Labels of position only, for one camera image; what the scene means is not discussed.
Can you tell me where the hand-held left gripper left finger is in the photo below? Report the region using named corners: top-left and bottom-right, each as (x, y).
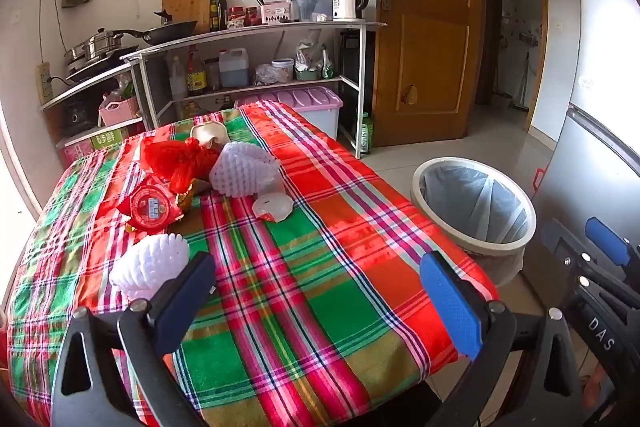
top-left (50, 251), bottom-right (218, 427)

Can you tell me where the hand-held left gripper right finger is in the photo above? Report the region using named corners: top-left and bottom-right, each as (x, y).
top-left (419, 251), bottom-right (583, 427)

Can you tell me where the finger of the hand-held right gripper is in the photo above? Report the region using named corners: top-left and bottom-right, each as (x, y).
top-left (541, 217), bottom-right (640, 280)
top-left (575, 274), bottom-right (640, 323)

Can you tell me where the white foam fruit net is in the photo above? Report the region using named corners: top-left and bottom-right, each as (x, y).
top-left (208, 141), bottom-right (282, 198)
top-left (109, 233), bottom-right (191, 303)

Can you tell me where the white trash bin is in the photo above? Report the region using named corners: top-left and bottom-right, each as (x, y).
top-left (417, 162), bottom-right (532, 288)
top-left (411, 157), bottom-right (537, 288)

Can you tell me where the gold snack packet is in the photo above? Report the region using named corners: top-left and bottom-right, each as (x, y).
top-left (172, 181), bottom-right (213, 223)

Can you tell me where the red snack packet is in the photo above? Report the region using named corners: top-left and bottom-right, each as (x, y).
top-left (117, 174), bottom-right (182, 235)

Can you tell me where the red plastic bag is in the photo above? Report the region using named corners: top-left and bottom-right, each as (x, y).
top-left (139, 137), bottom-right (221, 195)

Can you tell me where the beige paper food bag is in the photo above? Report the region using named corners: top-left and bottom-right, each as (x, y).
top-left (191, 123), bottom-right (231, 152)

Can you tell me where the silver fridge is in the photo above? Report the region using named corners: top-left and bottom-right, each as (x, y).
top-left (520, 0), bottom-right (640, 288)

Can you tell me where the plaid tablecloth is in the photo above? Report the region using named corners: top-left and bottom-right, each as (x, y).
top-left (5, 99), bottom-right (501, 427)

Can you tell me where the green carton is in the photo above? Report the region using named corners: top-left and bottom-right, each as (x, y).
top-left (91, 127), bottom-right (131, 151)

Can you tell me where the pink carton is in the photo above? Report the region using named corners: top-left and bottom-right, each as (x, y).
top-left (62, 139), bottom-right (96, 165)

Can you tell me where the green detergent bottle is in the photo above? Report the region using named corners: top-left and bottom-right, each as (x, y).
top-left (359, 112), bottom-right (375, 155)

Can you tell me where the pink woven basket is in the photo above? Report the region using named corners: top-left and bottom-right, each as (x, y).
top-left (98, 96), bottom-right (141, 126)

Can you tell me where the clear plastic bottle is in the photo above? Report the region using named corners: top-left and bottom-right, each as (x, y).
top-left (169, 55), bottom-right (188, 100)

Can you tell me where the yellow label sauce bottle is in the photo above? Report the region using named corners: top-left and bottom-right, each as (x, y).
top-left (186, 44), bottom-right (207, 96)

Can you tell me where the pink lid storage box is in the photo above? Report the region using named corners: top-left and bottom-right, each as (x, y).
top-left (235, 87), bottom-right (345, 140)

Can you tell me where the plastic jug of dark liquid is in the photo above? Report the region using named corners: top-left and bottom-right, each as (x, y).
top-left (218, 48), bottom-right (250, 88)

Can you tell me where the small metal shelf rack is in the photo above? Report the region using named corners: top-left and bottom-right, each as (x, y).
top-left (40, 59), bottom-right (151, 152)

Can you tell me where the black induction cooker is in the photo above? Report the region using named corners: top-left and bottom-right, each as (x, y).
top-left (65, 52), bottom-right (136, 82)

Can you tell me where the white plastic tub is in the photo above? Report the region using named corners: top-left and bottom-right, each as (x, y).
top-left (271, 58), bottom-right (295, 82)

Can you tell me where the black appliance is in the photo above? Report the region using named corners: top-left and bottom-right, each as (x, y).
top-left (340, 32), bottom-right (376, 142)

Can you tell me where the beige power strip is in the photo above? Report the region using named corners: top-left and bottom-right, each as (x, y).
top-left (37, 62), bottom-right (55, 102)

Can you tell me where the green basket with packets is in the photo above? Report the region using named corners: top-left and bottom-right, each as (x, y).
top-left (294, 42), bottom-right (336, 82)

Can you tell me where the steel pot with lid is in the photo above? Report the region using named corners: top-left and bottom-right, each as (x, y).
top-left (87, 27), bottom-right (141, 60)

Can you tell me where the black frying pan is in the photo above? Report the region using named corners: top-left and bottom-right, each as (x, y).
top-left (122, 19), bottom-right (198, 45)

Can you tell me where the wooden door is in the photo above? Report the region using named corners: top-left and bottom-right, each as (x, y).
top-left (372, 0), bottom-right (486, 148)

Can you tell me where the steel pan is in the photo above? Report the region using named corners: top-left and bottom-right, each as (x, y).
top-left (64, 41), bottom-right (93, 64)

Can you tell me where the long metal shelf rack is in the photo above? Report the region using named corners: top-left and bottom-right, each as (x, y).
top-left (122, 21), bottom-right (388, 158)

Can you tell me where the clear plastic container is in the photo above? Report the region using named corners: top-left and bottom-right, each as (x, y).
top-left (289, 0), bottom-right (335, 22)

